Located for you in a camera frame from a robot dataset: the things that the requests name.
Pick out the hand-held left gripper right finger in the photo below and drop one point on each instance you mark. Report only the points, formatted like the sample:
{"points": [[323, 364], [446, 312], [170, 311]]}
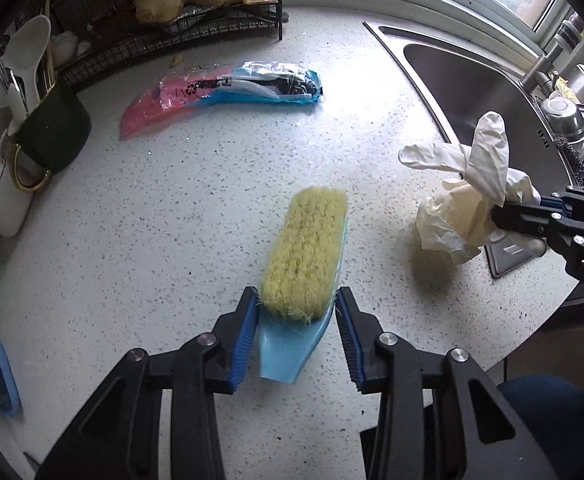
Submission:
{"points": [[349, 330]]}

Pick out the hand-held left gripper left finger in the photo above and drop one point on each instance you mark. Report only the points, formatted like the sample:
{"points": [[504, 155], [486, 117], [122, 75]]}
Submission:
{"points": [[244, 330]]}

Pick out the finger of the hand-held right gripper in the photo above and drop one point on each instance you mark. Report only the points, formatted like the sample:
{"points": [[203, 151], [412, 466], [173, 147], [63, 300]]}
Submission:
{"points": [[556, 204], [521, 220]]}

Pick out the cream latex glove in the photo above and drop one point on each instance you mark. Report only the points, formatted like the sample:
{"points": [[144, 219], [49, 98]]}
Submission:
{"points": [[456, 220]]}

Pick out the white latex glove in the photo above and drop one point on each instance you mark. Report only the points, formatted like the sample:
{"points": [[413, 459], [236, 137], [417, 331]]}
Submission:
{"points": [[486, 160]]}

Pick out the steel wool scrubber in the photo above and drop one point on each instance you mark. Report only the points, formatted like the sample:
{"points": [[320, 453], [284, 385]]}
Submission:
{"points": [[574, 157]]}

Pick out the stack of metal bowls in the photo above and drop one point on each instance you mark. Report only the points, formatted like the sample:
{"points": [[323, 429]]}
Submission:
{"points": [[571, 120]]}

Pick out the steel sink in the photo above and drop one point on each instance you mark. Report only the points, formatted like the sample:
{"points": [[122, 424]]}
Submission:
{"points": [[471, 95]]}

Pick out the steel faucet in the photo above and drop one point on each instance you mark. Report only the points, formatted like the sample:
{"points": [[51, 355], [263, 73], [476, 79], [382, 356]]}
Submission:
{"points": [[546, 60]]}

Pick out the person's leg in jeans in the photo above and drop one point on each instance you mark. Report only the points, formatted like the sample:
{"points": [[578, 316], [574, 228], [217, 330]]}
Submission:
{"points": [[551, 420]]}

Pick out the pink and blue plastic bag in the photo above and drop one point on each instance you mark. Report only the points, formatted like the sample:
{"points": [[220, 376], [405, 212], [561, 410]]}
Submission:
{"points": [[197, 87]]}

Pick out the white lidded sugar jar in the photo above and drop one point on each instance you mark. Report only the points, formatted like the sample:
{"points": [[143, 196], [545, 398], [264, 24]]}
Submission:
{"points": [[2, 200]]}

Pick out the ginger scrap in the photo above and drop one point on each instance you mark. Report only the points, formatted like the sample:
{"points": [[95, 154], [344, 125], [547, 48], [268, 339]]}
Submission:
{"points": [[177, 60]]}

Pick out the small white spoon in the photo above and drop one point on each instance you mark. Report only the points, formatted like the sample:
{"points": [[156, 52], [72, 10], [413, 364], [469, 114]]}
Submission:
{"points": [[19, 105]]}

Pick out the white garlic bulb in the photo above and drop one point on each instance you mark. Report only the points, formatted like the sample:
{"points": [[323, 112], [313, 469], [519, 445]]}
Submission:
{"points": [[67, 45]]}

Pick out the red dried chili packet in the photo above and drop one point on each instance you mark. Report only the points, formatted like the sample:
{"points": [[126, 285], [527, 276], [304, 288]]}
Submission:
{"points": [[107, 22]]}

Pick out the round ginger root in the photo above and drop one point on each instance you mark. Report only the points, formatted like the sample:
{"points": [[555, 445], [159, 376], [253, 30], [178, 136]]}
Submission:
{"points": [[157, 2]]}

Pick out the bundle of metal chopsticks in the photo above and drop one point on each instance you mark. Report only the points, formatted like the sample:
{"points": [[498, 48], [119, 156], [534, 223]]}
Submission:
{"points": [[14, 72]]}

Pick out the wooden stick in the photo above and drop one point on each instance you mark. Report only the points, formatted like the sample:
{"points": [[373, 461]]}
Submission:
{"points": [[49, 40]]}

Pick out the large white rice paddle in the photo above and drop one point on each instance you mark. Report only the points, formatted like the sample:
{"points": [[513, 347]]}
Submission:
{"points": [[32, 45]]}

